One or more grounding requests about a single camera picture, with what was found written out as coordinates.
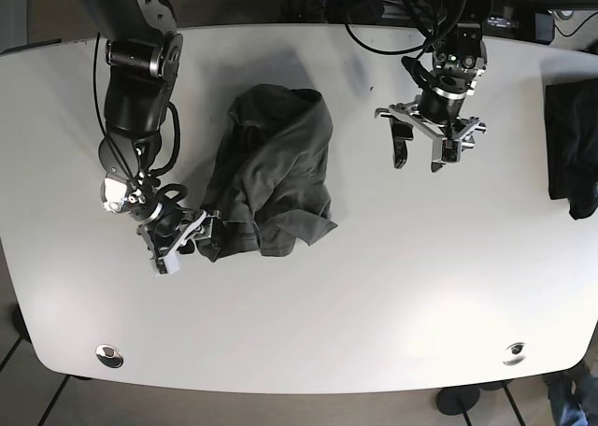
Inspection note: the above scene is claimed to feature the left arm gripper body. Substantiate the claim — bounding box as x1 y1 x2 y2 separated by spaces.
375 99 487 162

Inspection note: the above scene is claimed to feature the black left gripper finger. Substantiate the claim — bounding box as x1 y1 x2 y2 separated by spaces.
431 162 445 173
390 120 414 169

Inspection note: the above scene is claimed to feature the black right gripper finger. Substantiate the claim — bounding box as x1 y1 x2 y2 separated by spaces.
179 241 195 254
195 215 226 251

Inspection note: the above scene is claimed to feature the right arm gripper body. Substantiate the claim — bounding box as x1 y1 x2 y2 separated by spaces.
136 208 221 260

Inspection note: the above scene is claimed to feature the dark grey T-shirt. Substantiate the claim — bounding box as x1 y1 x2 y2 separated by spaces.
198 84 336 262

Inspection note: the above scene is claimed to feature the black T-shirt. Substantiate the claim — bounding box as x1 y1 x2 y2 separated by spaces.
544 78 597 220

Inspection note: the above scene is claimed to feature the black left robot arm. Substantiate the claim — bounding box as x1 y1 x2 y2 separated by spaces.
375 0 492 172

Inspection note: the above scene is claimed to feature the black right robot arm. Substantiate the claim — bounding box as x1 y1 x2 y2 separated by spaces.
81 0 220 275

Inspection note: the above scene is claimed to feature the left metal table grommet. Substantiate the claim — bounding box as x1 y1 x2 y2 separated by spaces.
95 344 124 369

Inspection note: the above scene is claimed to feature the metal table grommet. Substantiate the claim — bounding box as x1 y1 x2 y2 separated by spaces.
502 342 527 366
95 344 124 369

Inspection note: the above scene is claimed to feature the right metal table grommet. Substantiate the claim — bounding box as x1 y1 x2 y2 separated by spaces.
502 342 527 366

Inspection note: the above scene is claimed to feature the black round stand base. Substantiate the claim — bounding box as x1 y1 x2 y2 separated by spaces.
435 385 480 416

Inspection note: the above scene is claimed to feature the blue jeans leg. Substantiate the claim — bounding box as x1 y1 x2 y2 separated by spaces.
542 360 597 426

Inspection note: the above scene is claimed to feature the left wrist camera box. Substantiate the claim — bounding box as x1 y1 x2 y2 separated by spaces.
440 138 462 163

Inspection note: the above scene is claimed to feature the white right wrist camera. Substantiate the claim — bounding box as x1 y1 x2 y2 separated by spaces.
153 251 180 276

